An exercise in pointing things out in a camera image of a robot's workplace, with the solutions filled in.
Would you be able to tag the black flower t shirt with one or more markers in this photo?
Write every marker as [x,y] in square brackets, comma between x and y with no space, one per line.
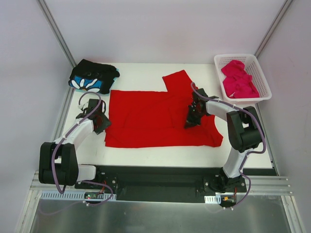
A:
[86,65]

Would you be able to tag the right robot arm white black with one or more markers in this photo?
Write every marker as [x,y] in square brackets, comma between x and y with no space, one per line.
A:
[244,133]

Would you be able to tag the left white cable duct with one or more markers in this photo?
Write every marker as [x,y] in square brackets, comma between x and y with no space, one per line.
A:
[77,195]

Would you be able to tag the left aluminium corner post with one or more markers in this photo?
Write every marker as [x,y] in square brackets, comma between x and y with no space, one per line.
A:
[56,31]

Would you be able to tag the right aluminium corner post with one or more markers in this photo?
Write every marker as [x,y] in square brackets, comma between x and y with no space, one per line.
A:
[273,27]

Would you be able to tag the right white cable duct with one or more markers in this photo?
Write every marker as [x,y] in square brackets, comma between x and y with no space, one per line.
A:
[212,199]

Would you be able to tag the red t shirt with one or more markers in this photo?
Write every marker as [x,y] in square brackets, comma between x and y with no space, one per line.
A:
[143,119]

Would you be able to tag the white cable duct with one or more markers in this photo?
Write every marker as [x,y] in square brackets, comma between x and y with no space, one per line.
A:
[77,195]
[212,199]

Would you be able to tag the white plastic basket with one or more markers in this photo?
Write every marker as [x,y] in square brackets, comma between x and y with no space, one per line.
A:
[253,68]

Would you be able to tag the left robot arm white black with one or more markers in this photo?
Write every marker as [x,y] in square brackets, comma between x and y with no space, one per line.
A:
[59,157]

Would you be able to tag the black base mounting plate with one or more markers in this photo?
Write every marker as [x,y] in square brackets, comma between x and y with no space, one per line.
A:
[156,184]

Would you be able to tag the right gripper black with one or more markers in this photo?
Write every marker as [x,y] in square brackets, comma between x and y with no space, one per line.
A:
[192,119]

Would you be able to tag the aluminium front frame rail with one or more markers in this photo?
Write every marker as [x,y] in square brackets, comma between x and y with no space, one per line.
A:
[260,185]

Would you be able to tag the crumpled magenta t shirt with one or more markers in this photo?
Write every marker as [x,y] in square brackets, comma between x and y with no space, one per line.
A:
[238,83]

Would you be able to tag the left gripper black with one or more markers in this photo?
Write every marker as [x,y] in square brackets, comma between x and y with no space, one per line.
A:
[101,124]

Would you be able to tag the aluminium corner post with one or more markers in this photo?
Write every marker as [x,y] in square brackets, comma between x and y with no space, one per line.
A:
[56,31]
[273,27]

